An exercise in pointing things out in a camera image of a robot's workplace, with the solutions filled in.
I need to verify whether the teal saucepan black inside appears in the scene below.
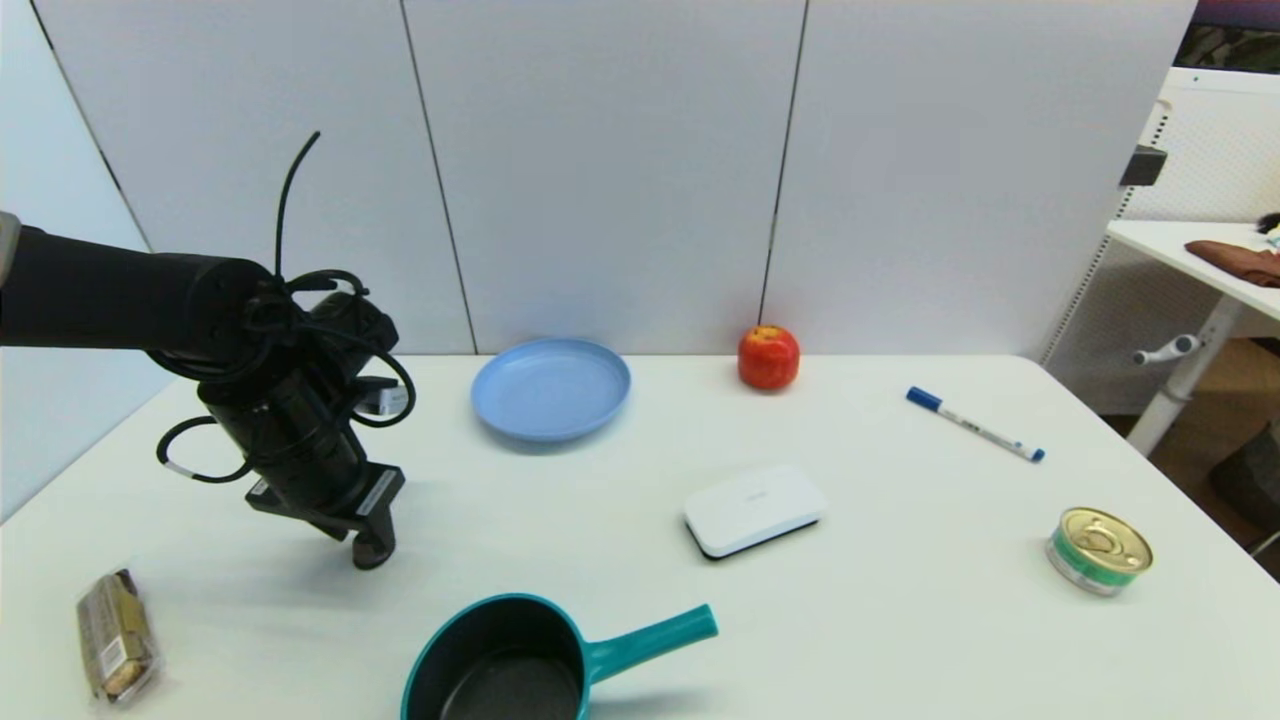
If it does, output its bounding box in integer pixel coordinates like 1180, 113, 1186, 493
400, 592, 720, 720

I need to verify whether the light blue plastic plate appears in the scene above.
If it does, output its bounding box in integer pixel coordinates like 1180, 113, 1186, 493
470, 338, 632, 444

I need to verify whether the clear wrapped snack bar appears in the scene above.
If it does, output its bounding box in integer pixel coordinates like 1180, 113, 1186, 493
75, 568, 163, 706

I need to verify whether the white whiteboard eraser black base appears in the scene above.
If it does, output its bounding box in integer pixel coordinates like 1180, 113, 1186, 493
683, 463, 829, 560

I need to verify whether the red apple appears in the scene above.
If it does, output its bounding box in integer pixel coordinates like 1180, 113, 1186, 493
737, 324, 802, 392

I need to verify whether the white marker pen blue cap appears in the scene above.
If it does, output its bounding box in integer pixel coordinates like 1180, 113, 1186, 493
905, 386, 1047, 464

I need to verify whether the green labelled tin can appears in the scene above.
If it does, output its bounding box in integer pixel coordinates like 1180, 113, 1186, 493
1045, 506, 1155, 598

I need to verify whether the white desk leg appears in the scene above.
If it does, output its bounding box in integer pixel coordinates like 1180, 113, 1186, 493
1128, 296, 1245, 458

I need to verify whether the black box on partition edge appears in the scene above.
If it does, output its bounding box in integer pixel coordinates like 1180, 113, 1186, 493
1118, 145, 1168, 189

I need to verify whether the white side desk top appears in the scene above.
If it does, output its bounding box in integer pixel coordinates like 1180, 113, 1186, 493
1105, 219, 1280, 324

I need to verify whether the brown cloth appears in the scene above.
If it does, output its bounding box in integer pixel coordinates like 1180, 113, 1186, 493
1184, 239, 1280, 289

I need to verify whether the white perforated pegboard panel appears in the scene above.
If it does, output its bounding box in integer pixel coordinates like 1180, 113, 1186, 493
1040, 66, 1280, 416

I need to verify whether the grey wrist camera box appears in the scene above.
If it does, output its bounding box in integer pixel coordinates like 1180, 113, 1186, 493
354, 376, 412, 418

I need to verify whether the black looping arm cable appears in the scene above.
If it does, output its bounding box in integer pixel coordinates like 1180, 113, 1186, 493
155, 130, 417, 486

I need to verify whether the white desk crank handle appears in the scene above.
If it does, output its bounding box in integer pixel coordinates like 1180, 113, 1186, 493
1133, 334, 1201, 367

